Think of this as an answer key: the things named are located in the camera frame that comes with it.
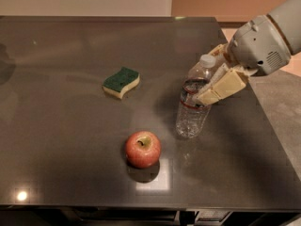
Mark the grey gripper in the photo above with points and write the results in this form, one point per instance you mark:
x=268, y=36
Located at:
x=259, y=46

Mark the clear plastic water bottle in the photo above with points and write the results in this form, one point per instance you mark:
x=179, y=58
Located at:
x=192, y=115

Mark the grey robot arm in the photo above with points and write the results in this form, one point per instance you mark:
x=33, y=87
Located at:
x=287, y=19

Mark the red apple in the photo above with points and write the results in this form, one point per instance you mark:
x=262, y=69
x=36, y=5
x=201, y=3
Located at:
x=143, y=149

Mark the green and yellow sponge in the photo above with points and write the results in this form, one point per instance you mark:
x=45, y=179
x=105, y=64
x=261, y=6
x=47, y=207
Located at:
x=121, y=82

